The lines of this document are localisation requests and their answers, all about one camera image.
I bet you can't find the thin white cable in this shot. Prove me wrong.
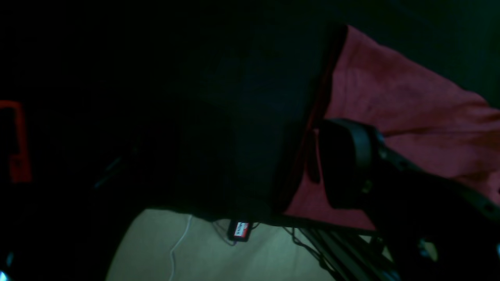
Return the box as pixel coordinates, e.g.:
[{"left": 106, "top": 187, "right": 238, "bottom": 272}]
[{"left": 168, "top": 215, "right": 194, "bottom": 281}]

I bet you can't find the black table cloth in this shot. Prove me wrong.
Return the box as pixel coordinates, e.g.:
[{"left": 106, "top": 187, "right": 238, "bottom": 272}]
[{"left": 0, "top": 0, "right": 500, "bottom": 231}]

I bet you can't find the orange black clamp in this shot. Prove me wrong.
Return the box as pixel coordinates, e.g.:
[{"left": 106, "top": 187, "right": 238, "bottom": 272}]
[{"left": 0, "top": 100, "right": 32, "bottom": 186}]

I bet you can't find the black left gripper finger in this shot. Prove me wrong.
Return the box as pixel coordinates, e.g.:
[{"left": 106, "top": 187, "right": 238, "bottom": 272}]
[{"left": 318, "top": 119, "right": 500, "bottom": 281}]

